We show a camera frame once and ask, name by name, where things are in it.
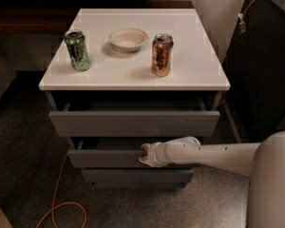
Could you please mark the grey drawer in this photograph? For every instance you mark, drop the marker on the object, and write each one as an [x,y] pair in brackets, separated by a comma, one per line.
[143,175]
[108,117]
[104,152]

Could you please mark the white top drawer cabinet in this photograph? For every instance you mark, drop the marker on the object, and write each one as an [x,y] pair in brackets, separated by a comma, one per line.
[154,76]

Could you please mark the grey bottom drawer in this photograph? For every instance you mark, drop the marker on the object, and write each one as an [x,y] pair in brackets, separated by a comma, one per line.
[143,175]

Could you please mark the white paper bowl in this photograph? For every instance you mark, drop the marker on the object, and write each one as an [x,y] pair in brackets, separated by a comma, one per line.
[128,39]

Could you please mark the grey top drawer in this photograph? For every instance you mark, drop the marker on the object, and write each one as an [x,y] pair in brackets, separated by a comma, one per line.
[108,117]

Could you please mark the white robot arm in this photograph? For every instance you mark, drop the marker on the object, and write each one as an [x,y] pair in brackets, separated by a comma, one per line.
[262,162]

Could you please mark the orange soda can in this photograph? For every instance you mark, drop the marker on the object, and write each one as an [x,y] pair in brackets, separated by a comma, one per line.
[161,54]

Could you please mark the green soda can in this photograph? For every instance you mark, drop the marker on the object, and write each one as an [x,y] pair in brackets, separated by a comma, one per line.
[76,47]

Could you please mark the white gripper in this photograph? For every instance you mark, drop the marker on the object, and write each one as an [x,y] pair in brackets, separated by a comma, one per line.
[154,154]

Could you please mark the dark wooden bench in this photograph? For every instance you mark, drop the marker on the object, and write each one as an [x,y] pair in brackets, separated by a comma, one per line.
[56,16]

